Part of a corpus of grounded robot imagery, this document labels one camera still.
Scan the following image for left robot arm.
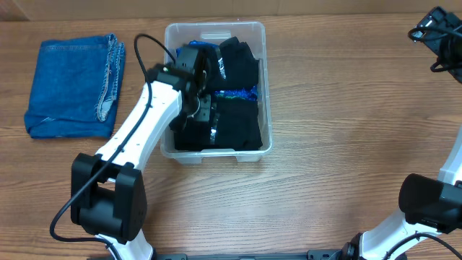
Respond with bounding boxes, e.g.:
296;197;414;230
70;46;209;259

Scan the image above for small black garment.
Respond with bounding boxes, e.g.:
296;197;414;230
205;37;259;92
169;113;218;151

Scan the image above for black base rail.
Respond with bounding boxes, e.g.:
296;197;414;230
154;248;358;260

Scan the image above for clear plastic storage bin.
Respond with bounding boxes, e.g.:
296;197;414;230
160;21;273;164

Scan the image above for blue sequin fabric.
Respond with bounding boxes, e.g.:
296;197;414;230
187;40;258;101

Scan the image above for large black garment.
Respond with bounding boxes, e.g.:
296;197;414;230
173;97;263;152

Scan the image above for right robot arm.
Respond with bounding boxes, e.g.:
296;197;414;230
334;6;461;259

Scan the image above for blue denim jeans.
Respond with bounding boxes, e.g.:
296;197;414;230
24;33;126;139

